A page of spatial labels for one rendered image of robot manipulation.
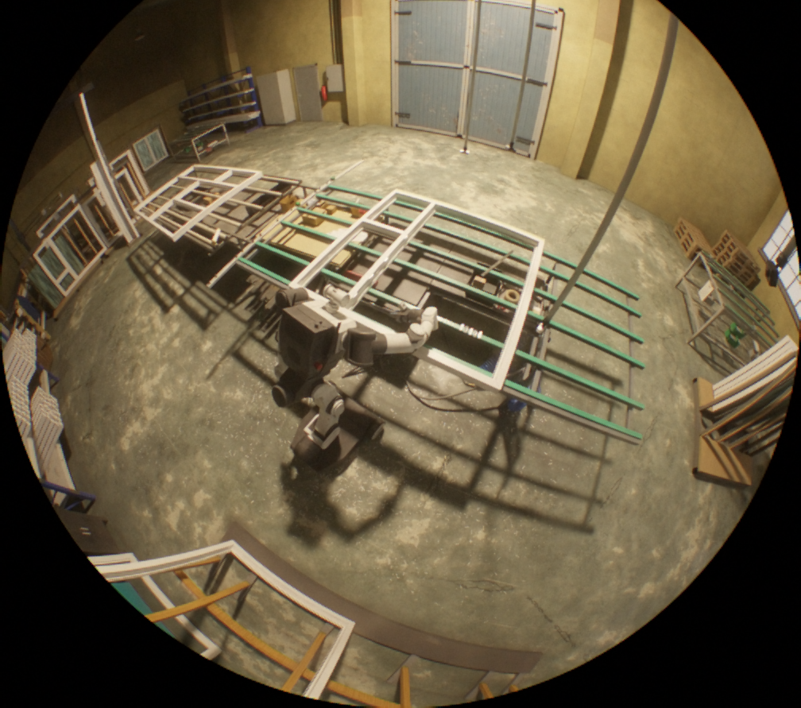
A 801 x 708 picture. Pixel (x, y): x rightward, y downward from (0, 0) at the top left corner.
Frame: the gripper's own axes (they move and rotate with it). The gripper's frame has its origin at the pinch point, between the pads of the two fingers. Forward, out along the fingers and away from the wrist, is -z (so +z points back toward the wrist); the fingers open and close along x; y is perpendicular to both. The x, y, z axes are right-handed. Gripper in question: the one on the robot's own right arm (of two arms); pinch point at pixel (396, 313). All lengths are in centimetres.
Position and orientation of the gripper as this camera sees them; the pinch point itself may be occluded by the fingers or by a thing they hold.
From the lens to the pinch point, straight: 165.0
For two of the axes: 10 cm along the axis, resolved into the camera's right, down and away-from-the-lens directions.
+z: 8.7, 1.0, -4.8
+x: -4.7, 4.6, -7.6
